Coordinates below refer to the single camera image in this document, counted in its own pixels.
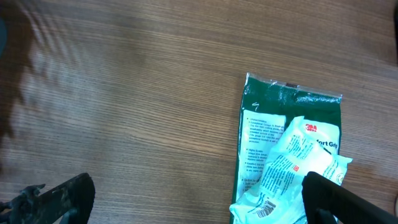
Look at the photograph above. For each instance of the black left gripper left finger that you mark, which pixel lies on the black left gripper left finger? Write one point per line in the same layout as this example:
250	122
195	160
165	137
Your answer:
70	203

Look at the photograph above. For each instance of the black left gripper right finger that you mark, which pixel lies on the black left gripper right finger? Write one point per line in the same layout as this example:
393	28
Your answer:
326	202

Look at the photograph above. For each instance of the teal white small packet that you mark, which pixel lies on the teal white small packet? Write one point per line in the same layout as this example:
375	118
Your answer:
305	146

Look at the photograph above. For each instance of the green 3M glove package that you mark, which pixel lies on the green 3M glove package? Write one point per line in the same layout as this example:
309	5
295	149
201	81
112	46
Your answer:
266	110

